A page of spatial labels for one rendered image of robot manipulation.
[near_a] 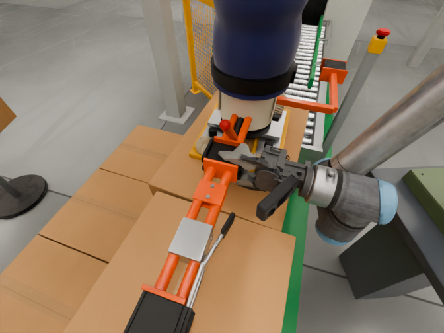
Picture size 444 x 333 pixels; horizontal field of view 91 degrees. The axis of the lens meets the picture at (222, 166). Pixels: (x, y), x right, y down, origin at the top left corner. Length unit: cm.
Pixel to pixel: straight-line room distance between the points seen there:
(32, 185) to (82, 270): 134
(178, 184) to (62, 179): 170
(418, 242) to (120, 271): 92
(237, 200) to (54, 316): 78
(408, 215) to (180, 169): 83
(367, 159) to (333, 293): 113
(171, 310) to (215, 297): 17
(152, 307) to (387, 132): 56
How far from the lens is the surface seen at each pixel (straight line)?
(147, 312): 40
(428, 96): 58
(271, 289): 55
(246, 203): 62
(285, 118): 87
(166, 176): 69
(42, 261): 122
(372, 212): 54
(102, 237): 113
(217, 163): 50
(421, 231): 105
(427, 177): 115
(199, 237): 42
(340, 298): 165
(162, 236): 60
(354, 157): 63
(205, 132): 77
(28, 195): 228
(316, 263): 165
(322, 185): 50
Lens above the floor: 148
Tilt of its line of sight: 50 degrees down
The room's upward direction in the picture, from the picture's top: straight up
